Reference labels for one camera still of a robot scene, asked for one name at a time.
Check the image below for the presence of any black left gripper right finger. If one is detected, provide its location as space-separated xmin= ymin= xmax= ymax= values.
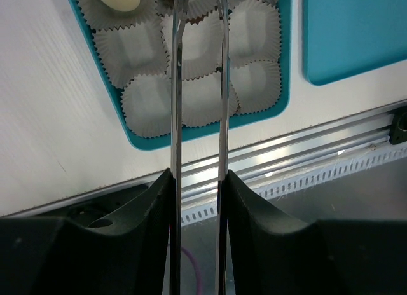
xmin=226 ymin=172 xmax=406 ymax=294

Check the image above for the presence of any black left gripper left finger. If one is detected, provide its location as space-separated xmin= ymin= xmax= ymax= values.
xmin=1 ymin=170 xmax=173 ymax=294

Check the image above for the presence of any teal box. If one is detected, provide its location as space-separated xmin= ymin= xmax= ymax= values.
xmin=68 ymin=0 xmax=291 ymax=151

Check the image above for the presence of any teal lid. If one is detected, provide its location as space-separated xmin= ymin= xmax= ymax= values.
xmin=302 ymin=0 xmax=406 ymax=86

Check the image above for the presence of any slotted cable duct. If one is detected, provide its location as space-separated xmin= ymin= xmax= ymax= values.
xmin=179 ymin=147 xmax=407 ymax=226

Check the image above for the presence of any aluminium rail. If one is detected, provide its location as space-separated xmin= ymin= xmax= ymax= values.
xmin=3 ymin=100 xmax=406 ymax=224

